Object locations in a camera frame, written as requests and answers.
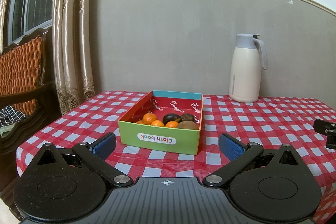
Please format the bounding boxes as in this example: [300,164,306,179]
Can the dark mangosteen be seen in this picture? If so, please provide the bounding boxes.
[181,113,195,122]
[162,113,181,125]

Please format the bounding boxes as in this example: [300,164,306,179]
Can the cream grey thermos jug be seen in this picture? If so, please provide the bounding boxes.
[229,34,268,103]

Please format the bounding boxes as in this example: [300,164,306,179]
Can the colourful cardboard box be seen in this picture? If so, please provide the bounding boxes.
[118,90,203,155]

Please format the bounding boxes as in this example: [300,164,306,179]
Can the small orange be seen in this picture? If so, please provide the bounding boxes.
[151,120,165,127]

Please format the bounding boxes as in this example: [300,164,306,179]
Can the checked dark cloth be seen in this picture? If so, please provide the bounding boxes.
[0,105,26,127]

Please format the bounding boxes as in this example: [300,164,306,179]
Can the beige curtain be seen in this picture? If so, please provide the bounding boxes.
[1,0,95,114]

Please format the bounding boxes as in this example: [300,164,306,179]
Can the brown kiwi fruit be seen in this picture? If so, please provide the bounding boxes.
[177,121,199,130]

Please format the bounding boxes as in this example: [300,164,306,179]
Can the wooden chair orange cushion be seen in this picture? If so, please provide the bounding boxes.
[1,28,61,218]

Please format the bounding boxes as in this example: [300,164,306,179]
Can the red white checkered tablecloth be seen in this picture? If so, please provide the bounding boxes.
[16,91,335,223]

